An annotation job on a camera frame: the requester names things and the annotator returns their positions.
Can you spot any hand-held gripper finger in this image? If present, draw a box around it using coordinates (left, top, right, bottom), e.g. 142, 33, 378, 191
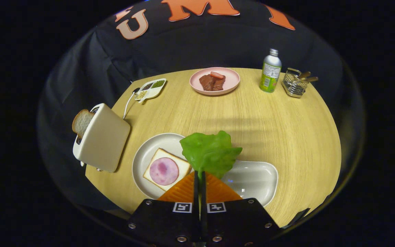
200, 171, 280, 247
128, 172, 201, 247

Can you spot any green lettuce leaf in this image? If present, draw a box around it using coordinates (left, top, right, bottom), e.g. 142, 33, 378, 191
179, 130, 243, 180

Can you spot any toasted bread slice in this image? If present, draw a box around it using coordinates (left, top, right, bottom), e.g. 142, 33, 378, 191
72, 109, 96, 139

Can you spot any pink ham slice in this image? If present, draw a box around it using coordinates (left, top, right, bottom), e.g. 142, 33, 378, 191
149, 157, 180, 186

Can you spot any white bread slice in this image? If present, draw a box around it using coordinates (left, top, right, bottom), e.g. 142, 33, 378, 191
143, 148, 192, 191

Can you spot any oval white dish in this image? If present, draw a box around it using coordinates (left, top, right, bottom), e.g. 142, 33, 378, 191
220, 160, 279, 207

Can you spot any round white plate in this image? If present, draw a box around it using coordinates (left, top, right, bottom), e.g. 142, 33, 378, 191
132, 133, 198, 200

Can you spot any white toaster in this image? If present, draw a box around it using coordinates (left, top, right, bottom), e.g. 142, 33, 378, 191
72, 103, 131, 173

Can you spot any white divided tray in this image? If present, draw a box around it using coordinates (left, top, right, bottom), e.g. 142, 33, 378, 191
135, 78, 167, 104

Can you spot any brown meat piece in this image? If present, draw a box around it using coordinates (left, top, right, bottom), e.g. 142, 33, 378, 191
199, 74, 226, 92

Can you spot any pink plate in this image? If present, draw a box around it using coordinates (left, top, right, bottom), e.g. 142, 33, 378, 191
189, 67, 241, 96

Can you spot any green label metal bottle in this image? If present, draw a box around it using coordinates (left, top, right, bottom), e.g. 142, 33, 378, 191
260, 48, 282, 93

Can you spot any white toaster cable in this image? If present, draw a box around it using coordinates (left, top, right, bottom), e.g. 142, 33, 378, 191
123, 90, 140, 119

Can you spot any wire mesh basket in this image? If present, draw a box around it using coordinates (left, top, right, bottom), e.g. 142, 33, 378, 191
282, 68, 309, 98

